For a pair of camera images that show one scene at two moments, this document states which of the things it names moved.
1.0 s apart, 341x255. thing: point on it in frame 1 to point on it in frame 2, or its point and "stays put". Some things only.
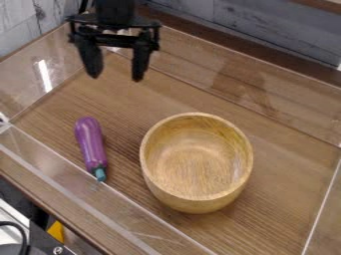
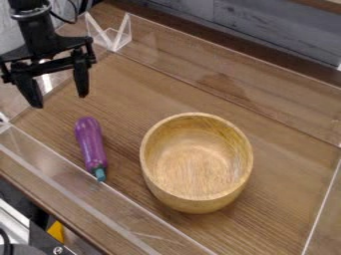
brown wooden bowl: (195, 157) stays put
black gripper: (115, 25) to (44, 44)
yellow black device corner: (46, 238) stays put
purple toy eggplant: (91, 143) stays put
